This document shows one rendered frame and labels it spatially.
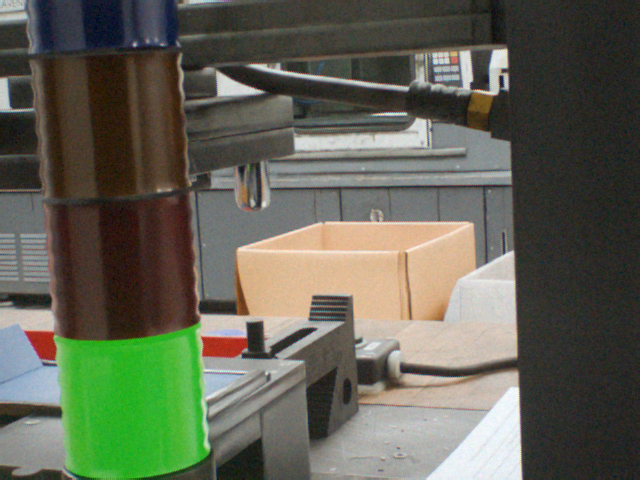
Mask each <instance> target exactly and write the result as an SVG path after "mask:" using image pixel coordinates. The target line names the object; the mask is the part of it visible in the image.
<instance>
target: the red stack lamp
mask: <svg viewBox="0 0 640 480"><path fill-rule="evenodd" d="M191 194H192V191H191V190H188V189H178V190H173V191H166V192H159V193H150V194H140V195H129V196H116V197H100V198H71V199H63V198H50V199H46V200H43V201H41V204H42V206H43V208H44V211H45V215H44V221H43V225H44V228H45V230H46V233H47V237H46V243H45V247H46V250H47V253H48V255H49V259H48V265H47V269H48V272H49V275H50V277H51V280H50V286H49V290H50V293H51V296H52V298H53V301H52V307H51V312H52V315H53V318H54V320H55V322H54V328H53V333H54V334H55V335H56V336H58V337H61V338H65V339H71V340H81V341H115V340H128V339H138V338H146V337H152V336H159V335H164V334H169V333H173V332H176V331H180V330H183V329H186V328H189V327H191V326H194V325H195V324H197V323H198V322H200V320H201V316H200V313H199V310H198V303H199V298H200V296H199V293H198V290H197V288H196V285H197V280H198V275H197V272H196V269H195V261H196V252H195V249H194V246H193V242H194V236H195V232H194V229H193V226H192V217H193V209H192V207H191V204H190V199H191Z"/></svg>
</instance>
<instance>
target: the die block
mask: <svg viewBox="0 0 640 480"><path fill-rule="evenodd" d="M209 445H210V446H211V447H212V448H213V451H214V453H215V463H216V477H217V480H311V464H310V448H309V431H308V414H307V397H306V380H305V378H304V379H303V380H301V381H300V382H298V383H297V384H295V385H294V386H292V387H291V388H289V389H288V390H286V391H285V392H283V393H282V394H280V395H279V396H277V397H276V398H275V399H273V400H272V401H270V402H269V403H267V404H266V405H264V406H263V407H261V408H260V409H258V411H256V412H255V413H253V414H252V415H250V416H249V417H248V418H246V419H245V420H243V421H242V422H240V423H239V424H237V425H236V426H234V427H233V428H231V429H230V430H228V431H227V432H225V433H224V434H222V435H221V436H219V437H218V438H217V439H215V440H214V441H212V442H211V443H209Z"/></svg>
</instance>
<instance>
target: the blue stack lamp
mask: <svg viewBox="0 0 640 480"><path fill-rule="evenodd" d="M177 7H178V0H25V3H24V11H25V14H26V17H27V20H28V21H27V27H26V34H27V37H28V40H29V43H30V44H29V49H28V54H29V55H72V54H96V53H116V52H133V51H147V50H160V49H170V48H177V47H181V44H180V41H179V38H178V33H179V27H180V24H179V20H178V17H177Z"/></svg>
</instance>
